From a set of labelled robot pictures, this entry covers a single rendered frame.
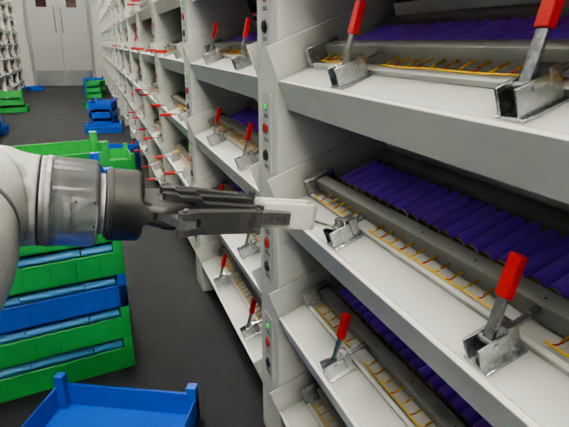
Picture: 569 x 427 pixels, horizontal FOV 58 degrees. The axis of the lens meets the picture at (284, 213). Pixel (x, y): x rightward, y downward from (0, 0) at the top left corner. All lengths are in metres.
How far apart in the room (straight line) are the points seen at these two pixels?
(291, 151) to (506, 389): 0.49
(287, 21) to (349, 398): 0.52
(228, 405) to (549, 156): 0.93
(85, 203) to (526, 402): 0.40
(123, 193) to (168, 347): 0.87
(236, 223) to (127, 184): 0.12
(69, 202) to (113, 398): 0.72
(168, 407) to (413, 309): 0.74
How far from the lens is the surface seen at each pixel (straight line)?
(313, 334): 0.82
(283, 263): 0.84
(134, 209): 0.53
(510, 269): 0.42
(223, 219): 0.53
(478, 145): 0.40
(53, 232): 0.53
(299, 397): 0.98
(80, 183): 0.52
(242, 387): 1.21
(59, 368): 1.28
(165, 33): 2.14
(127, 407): 1.19
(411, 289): 0.54
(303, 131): 0.79
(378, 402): 0.69
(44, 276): 1.18
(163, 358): 1.32
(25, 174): 0.52
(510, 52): 0.46
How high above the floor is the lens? 0.73
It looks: 19 degrees down
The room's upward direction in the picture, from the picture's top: straight up
